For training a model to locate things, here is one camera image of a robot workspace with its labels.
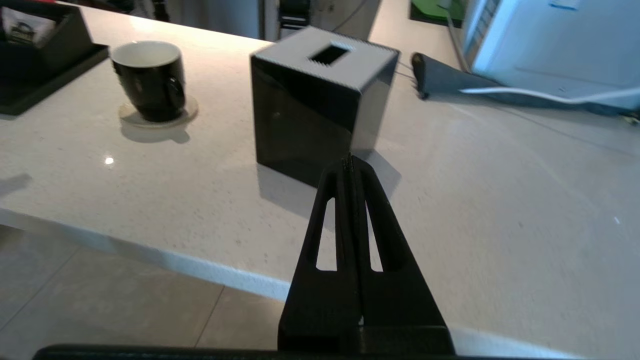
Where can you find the black compartment organizer box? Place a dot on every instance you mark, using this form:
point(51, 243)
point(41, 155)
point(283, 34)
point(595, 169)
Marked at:
point(70, 45)

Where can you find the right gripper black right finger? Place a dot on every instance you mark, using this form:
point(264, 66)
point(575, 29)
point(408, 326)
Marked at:
point(400, 295)

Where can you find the dark grey cloth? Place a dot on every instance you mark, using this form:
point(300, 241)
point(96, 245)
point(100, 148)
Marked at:
point(440, 77)

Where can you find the black stand with crossbar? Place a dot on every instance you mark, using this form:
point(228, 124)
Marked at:
point(295, 12)

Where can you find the black tissue box white lid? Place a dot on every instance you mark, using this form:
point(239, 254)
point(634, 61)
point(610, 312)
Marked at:
point(300, 120)

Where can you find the black mug white inside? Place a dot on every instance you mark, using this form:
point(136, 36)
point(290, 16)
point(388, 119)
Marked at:
point(150, 85)

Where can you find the silver microwave oven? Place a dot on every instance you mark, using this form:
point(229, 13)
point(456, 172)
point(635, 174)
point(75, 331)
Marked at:
point(550, 45)

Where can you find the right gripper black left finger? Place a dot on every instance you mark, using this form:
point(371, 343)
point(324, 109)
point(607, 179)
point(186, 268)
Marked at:
point(310, 300)

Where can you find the round clear coaster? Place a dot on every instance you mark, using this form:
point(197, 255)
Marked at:
point(189, 111)

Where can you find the green mat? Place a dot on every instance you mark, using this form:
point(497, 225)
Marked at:
point(430, 10)

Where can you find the black rectangular serving tray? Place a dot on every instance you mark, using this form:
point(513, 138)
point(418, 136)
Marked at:
point(45, 80)

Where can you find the white tea bag sachet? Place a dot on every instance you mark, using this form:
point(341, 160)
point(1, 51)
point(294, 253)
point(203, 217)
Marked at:
point(25, 27)

